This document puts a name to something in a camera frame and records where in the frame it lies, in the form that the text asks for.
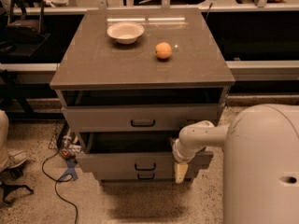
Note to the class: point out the black chair base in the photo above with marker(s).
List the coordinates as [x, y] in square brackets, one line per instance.
[9, 188]

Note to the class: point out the grey sneaker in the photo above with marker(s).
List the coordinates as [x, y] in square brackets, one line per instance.
[12, 159]

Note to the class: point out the black chair background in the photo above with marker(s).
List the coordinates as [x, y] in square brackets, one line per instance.
[25, 29]

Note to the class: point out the grey drawer cabinet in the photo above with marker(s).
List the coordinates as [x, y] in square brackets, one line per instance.
[98, 71]

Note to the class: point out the orange fruit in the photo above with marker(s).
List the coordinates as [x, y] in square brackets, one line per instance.
[163, 50]

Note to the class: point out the grey top drawer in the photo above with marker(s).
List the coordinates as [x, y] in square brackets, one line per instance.
[137, 118]

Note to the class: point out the person leg beige trousers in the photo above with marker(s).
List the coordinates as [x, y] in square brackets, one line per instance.
[3, 132]

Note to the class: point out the white bowl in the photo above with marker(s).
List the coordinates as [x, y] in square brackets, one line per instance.
[125, 32]

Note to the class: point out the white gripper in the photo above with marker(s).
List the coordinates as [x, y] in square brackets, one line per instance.
[179, 156]

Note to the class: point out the wire basket with items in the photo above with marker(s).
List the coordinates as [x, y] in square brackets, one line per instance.
[64, 141]

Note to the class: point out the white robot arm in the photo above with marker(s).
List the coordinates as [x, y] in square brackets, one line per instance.
[260, 162]

